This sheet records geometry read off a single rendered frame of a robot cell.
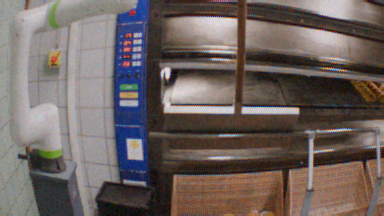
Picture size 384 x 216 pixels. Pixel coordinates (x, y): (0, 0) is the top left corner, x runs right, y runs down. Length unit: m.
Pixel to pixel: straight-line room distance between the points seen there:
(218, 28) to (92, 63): 0.64
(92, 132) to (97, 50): 0.43
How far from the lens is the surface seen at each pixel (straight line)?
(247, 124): 2.53
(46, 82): 3.04
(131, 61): 2.88
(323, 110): 2.99
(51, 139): 1.98
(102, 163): 3.08
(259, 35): 2.87
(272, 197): 3.04
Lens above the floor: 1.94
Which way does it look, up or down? 15 degrees down
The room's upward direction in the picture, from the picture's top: straight up
